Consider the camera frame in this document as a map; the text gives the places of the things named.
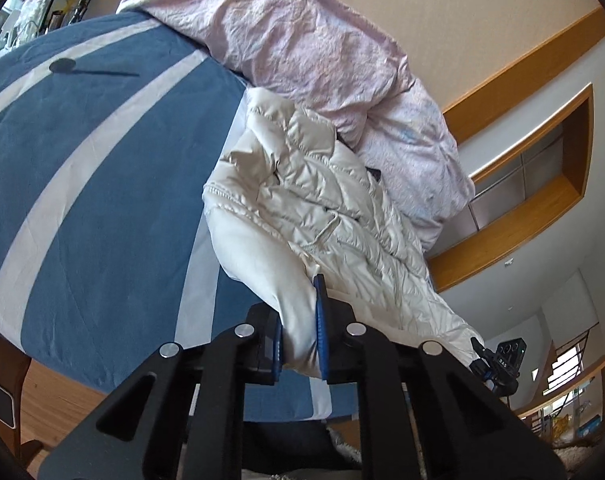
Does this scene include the pink floral duvet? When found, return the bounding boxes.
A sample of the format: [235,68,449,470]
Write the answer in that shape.
[118,0,475,249]

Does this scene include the wooden bookshelf with items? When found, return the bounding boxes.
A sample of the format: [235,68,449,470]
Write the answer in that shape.
[515,356,605,446]

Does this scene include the blue white striped bedsheet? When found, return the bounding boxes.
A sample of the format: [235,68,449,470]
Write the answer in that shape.
[0,8,359,424]

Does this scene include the wooden framed wall niche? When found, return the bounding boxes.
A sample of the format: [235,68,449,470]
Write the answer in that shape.
[429,9,605,295]

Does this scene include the silver quilted down jacket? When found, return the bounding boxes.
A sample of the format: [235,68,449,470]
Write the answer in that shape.
[203,88,477,377]

